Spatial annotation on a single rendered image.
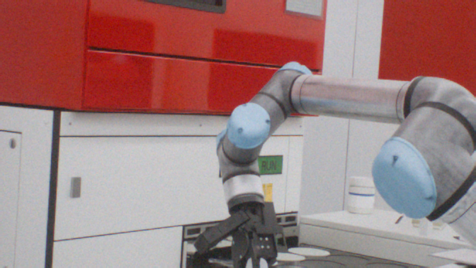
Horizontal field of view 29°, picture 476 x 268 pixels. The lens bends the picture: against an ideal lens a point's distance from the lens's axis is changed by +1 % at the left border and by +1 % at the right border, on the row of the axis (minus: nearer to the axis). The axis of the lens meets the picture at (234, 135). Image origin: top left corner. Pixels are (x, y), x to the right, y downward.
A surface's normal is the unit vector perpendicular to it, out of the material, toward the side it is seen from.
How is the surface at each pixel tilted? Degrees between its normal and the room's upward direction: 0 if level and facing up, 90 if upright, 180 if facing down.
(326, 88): 66
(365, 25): 90
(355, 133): 90
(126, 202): 90
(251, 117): 57
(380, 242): 90
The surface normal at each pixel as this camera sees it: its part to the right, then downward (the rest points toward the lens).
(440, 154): 0.30, -0.36
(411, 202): -0.69, 0.54
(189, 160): 0.78, 0.08
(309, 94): -0.72, -0.07
